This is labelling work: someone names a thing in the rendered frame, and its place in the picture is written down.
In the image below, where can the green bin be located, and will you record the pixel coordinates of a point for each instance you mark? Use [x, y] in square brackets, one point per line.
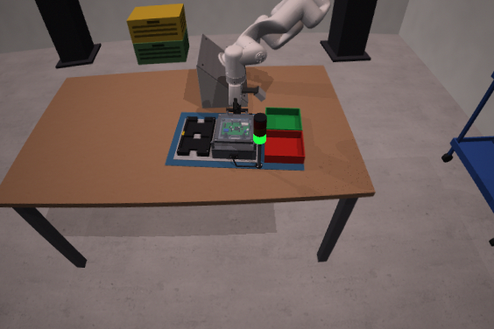
[283, 119]

